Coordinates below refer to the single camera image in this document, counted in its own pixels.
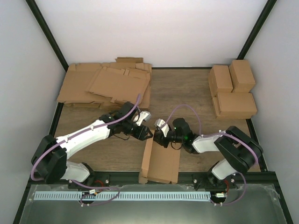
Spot brown cardboard box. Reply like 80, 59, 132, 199
138, 138, 181, 184

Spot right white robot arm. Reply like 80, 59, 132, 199
154, 118, 263, 189

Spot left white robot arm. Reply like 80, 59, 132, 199
30, 102, 153, 189

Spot folded cardboard box front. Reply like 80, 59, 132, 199
212, 92, 257, 119

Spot folded cardboard box back left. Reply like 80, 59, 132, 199
208, 65, 233, 97

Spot folded cardboard box back right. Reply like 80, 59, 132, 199
229, 60, 256, 93

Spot stack of flat cardboard sheets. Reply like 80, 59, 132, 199
57, 57, 152, 110

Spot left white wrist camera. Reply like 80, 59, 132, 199
133, 111, 151, 126

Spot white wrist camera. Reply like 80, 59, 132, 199
133, 111, 151, 126
154, 119, 171, 138

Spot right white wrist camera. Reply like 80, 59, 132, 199
154, 119, 171, 138

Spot light blue slotted cable duct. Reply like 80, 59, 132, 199
33, 191, 211, 202

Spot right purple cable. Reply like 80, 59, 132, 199
164, 104, 260, 207

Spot black aluminium front rail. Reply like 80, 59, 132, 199
29, 171, 278, 187

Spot left black frame post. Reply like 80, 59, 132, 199
25, 0, 69, 72

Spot black frame post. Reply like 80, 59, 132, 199
25, 0, 69, 72
236, 0, 277, 60

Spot right black frame post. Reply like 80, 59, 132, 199
236, 0, 277, 60

